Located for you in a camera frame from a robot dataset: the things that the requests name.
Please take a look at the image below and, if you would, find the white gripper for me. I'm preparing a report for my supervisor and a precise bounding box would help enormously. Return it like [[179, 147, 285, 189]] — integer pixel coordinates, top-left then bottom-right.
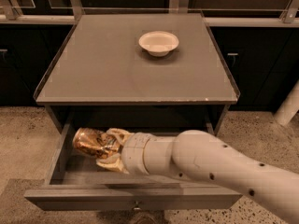
[[96, 128, 153, 175]]

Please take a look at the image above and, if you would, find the orange soda can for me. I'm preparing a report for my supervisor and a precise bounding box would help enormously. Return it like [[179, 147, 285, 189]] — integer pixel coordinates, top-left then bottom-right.
[[72, 128, 121, 159]]

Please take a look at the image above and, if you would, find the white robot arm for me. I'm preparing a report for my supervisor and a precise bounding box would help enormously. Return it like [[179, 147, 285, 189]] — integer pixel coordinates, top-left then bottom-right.
[[97, 130, 299, 224]]

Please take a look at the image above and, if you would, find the open grey top drawer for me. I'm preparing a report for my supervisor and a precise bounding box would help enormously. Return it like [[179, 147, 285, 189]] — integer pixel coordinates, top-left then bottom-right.
[[24, 124, 240, 211]]

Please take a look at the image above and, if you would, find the metal drawer knob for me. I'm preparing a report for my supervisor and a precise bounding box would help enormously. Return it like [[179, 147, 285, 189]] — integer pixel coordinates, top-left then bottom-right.
[[133, 201, 141, 211]]

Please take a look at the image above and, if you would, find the grey cabinet with counter top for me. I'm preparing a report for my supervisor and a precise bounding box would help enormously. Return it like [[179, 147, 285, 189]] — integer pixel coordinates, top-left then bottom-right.
[[35, 14, 240, 134]]

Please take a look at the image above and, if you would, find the white bowl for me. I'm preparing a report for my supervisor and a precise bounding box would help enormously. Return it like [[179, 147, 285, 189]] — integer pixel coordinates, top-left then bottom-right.
[[138, 31, 179, 57]]

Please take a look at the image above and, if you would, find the dark cabinet handle right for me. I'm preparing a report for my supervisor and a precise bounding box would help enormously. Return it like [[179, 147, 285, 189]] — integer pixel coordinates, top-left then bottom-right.
[[227, 52, 239, 57]]

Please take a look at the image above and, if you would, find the white cylindrical post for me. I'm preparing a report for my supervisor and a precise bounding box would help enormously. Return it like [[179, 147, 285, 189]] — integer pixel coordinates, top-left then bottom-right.
[[274, 81, 299, 126]]

